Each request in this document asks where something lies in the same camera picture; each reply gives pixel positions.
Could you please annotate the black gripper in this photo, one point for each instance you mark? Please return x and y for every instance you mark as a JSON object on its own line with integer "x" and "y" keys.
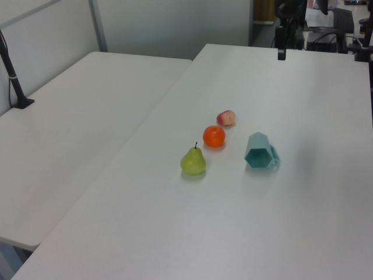
{"x": 291, "y": 18}

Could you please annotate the teal hexagonal mug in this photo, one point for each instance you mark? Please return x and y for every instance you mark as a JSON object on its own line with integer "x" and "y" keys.
{"x": 258, "y": 156}

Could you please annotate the dark background desk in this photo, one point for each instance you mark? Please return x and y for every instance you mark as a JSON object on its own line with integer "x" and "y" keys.
{"x": 325, "y": 41}

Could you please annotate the wooden cabinet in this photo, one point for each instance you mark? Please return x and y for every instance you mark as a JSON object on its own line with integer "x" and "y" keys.
{"x": 263, "y": 10}

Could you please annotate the black office chair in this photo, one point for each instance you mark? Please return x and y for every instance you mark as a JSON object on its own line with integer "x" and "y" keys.
{"x": 344, "y": 19}

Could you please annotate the black clamp stand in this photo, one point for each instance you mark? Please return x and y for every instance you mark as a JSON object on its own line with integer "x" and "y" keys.
{"x": 363, "y": 43}

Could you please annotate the red yellow apple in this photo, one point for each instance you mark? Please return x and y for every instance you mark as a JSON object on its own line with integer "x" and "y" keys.
{"x": 226, "y": 118}

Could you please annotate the orange fruit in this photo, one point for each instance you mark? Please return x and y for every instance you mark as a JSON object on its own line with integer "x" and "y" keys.
{"x": 214, "y": 136}

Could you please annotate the green pear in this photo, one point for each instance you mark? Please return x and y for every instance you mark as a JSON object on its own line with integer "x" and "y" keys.
{"x": 193, "y": 163}

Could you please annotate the white side table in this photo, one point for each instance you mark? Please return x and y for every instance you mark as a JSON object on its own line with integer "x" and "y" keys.
{"x": 73, "y": 140}

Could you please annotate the grey partition post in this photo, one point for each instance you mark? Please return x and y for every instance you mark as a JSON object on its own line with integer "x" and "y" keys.
{"x": 98, "y": 26}

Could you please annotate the black camera stand pole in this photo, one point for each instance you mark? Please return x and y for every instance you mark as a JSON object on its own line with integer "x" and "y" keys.
{"x": 13, "y": 78}

